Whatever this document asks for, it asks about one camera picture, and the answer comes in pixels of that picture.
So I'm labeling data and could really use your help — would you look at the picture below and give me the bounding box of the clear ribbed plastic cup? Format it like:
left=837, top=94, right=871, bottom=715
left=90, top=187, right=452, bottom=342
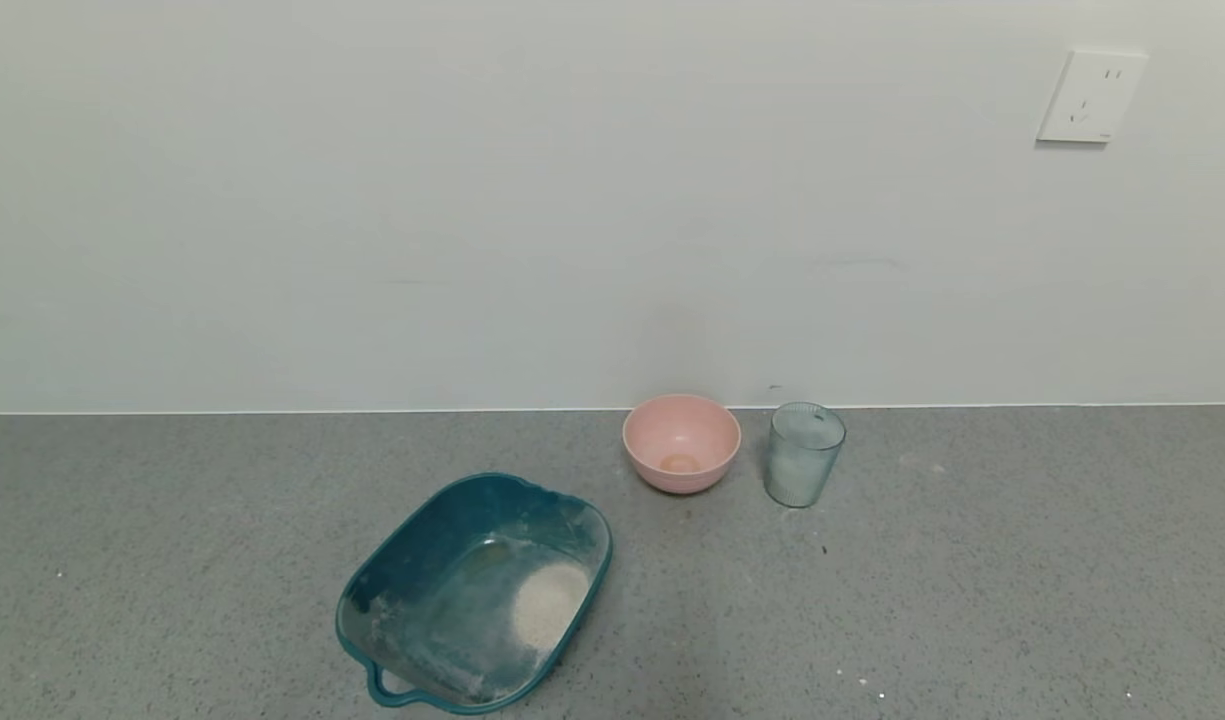
left=765, top=402, right=847, bottom=509

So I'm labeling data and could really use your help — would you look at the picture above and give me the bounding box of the beige powder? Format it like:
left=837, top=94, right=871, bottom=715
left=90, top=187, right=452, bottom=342
left=512, top=562, right=593, bottom=654

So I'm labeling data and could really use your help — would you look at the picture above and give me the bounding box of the pink plastic bowl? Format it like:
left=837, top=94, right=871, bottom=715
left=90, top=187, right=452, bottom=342
left=622, top=393, right=742, bottom=495

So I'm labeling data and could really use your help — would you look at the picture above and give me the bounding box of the teal plastic tray with handle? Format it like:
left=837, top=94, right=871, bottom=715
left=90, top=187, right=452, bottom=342
left=335, top=472, right=614, bottom=716

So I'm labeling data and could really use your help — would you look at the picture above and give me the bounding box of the white wall socket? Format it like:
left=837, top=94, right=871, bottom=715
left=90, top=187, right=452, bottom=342
left=1034, top=48, right=1149, bottom=146

